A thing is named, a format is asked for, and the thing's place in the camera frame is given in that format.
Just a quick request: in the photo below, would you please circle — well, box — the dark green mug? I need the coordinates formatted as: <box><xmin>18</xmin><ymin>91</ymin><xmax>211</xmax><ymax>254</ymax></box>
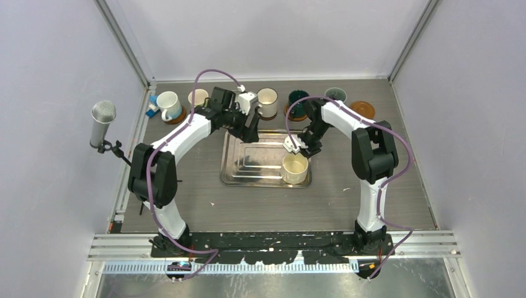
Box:
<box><xmin>288</xmin><ymin>90</ymin><xmax>309</xmax><ymax>117</ymax></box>

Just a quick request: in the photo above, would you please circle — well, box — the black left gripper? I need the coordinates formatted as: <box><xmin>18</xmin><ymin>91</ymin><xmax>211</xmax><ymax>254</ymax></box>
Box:
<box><xmin>221</xmin><ymin>103</ymin><xmax>259</xmax><ymax>143</ymax></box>

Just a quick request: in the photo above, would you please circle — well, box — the aluminium front rail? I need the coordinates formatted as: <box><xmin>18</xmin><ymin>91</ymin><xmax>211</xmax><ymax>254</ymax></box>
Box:
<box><xmin>88</xmin><ymin>230</ymin><xmax>461</xmax><ymax>275</ymax></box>

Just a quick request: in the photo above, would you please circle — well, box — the silver microphone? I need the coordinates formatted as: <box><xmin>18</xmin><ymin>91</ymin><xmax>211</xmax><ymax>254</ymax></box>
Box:
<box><xmin>89</xmin><ymin>100</ymin><xmax>117</xmax><ymax>148</ymax></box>

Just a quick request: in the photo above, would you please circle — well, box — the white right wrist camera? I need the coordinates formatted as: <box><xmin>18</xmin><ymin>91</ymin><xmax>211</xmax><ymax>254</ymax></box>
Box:
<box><xmin>282</xmin><ymin>134</ymin><xmax>308</xmax><ymax>154</ymax></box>

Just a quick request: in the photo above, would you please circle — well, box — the dark walnut wooden coaster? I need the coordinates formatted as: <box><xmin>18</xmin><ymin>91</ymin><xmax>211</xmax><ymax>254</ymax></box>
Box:
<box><xmin>259</xmin><ymin>114</ymin><xmax>277</xmax><ymax>121</ymax></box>

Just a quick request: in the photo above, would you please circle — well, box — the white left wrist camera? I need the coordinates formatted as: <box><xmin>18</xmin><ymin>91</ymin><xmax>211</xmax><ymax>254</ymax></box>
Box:
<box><xmin>236</xmin><ymin>91</ymin><xmax>257</xmax><ymax>115</ymax></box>

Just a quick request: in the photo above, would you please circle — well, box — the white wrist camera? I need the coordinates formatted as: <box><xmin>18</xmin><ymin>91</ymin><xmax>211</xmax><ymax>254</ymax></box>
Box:
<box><xmin>282</xmin><ymin>134</ymin><xmax>308</xmax><ymax>154</ymax></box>
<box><xmin>236</xmin><ymin>91</ymin><xmax>257</xmax><ymax>115</ymax></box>

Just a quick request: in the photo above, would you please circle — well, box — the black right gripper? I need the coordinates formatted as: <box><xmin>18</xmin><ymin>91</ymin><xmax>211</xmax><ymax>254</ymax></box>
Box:
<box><xmin>296</xmin><ymin>121</ymin><xmax>331</xmax><ymax>160</ymax></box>

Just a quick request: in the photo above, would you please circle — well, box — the white grey mug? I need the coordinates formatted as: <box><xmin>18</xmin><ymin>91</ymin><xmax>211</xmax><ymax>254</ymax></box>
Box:
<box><xmin>156</xmin><ymin>91</ymin><xmax>182</xmax><ymax>122</ymax></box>

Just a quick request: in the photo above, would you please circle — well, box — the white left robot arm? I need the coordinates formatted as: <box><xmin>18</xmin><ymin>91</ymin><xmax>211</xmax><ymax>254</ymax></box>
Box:
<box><xmin>128</xmin><ymin>87</ymin><xmax>260</xmax><ymax>257</ymax></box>

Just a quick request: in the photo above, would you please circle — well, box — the cream mug green handle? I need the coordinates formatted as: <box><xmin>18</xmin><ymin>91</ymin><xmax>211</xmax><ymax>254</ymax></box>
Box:
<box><xmin>187</xmin><ymin>89</ymin><xmax>209</xmax><ymax>107</ymax></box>

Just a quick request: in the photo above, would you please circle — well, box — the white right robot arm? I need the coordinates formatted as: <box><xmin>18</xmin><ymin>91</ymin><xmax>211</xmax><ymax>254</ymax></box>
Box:
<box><xmin>296</xmin><ymin>99</ymin><xmax>399</xmax><ymax>255</ymax></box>

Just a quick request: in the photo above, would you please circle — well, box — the large cream mug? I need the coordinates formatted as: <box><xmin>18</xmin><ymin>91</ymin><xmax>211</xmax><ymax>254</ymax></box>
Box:
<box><xmin>280</xmin><ymin>153</ymin><xmax>309</xmax><ymax>184</ymax></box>

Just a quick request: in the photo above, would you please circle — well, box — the silver metal tray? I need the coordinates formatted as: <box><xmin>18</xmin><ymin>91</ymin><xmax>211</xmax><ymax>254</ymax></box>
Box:
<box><xmin>220</xmin><ymin>129</ymin><xmax>312</xmax><ymax>188</ymax></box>

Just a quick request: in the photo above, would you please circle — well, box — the orange wooden coaster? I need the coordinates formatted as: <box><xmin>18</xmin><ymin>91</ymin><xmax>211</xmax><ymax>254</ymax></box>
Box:
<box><xmin>349</xmin><ymin>101</ymin><xmax>376</xmax><ymax>119</ymax></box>
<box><xmin>164</xmin><ymin>107</ymin><xmax>187</xmax><ymax>125</ymax></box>
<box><xmin>283</xmin><ymin>104</ymin><xmax>308</xmax><ymax>122</ymax></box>

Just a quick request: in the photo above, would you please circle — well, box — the blue toy brick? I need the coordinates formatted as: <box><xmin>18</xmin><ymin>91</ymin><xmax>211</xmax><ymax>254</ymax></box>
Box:
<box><xmin>145</xmin><ymin>96</ymin><xmax>160</xmax><ymax>119</ymax></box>

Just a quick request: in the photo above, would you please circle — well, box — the white mug brown base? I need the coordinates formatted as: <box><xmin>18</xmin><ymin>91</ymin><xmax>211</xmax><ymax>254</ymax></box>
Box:
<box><xmin>257</xmin><ymin>88</ymin><xmax>278</xmax><ymax>117</ymax></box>

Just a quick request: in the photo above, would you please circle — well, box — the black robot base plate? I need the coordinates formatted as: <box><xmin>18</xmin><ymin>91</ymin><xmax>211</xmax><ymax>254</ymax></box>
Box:
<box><xmin>149</xmin><ymin>231</ymin><xmax>394</xmax><ymax>265</ymax></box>

